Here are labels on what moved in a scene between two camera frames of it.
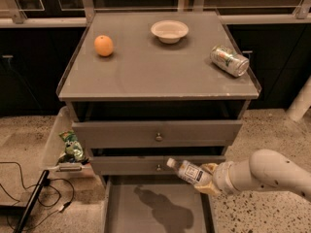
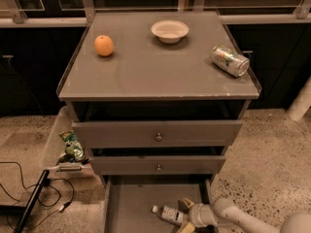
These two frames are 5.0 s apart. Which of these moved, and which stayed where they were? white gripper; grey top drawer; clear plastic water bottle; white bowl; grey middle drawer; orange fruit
Moved: clear plastic water bottle; white gripper
Stayed: grey top drawer; grey middle drawer; orange fruit; white bowl
